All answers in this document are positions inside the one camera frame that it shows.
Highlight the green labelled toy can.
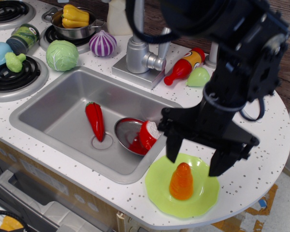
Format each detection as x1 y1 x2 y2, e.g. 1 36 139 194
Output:
6 23 40 55

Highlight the burner under pot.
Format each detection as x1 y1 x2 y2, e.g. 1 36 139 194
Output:
39 26 90 54

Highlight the red toy apple half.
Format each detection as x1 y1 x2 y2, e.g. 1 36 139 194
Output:
139 120 160 150

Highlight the green toy broccoli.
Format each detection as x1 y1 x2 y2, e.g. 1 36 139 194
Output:
5 52 26 73

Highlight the small silver metal bowl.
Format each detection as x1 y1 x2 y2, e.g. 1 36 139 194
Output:
114 117 148 156

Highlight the toy oven door handle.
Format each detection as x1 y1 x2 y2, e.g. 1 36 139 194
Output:
0 170 70 232

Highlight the light green toy pear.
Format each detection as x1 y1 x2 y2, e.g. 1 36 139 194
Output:
186 67 210 87

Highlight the grey vertical pole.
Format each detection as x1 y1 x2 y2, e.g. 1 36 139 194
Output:
205 42 218 69

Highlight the silver metal toy pot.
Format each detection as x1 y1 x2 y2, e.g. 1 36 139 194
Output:
42 7 105 40

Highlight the purple striped toy onion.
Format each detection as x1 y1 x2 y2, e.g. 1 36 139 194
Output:
89 30 117 57

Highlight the rear left stove burner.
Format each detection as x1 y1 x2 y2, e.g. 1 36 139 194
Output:
0 0 36 30

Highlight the cream toy bottle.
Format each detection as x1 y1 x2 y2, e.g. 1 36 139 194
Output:
106 0 132 36

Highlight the orange toy carrot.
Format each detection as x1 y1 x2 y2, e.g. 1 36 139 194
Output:
169 162 194 201

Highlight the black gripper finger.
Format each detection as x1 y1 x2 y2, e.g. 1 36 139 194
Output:
166 134 183 163
208 148 242 177

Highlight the light green plastic plate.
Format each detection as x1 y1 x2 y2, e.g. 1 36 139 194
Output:
145 153 220 218

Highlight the green toy cabbage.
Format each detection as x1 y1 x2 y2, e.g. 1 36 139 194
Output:
46 40 79 72

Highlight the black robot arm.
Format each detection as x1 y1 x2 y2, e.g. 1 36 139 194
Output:
126 0 290 176

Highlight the red toy chili pepper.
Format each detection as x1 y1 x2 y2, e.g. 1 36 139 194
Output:
85 102 105 142

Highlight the red toy ketchup bottle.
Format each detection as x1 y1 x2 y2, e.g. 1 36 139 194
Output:
164 47 205 86

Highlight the silver toy faucet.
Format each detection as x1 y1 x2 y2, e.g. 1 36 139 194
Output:
111 0 173 90

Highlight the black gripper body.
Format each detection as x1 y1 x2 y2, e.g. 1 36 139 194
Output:
158 95 260 159

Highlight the silver toy sink basin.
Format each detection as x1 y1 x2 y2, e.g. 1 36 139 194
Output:
10 67 179 184

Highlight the yellow toy bell pepper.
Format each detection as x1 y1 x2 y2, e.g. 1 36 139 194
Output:
61 4 90 29

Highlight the yellow object with black cable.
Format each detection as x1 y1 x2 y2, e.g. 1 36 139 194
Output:
0 210 31 232

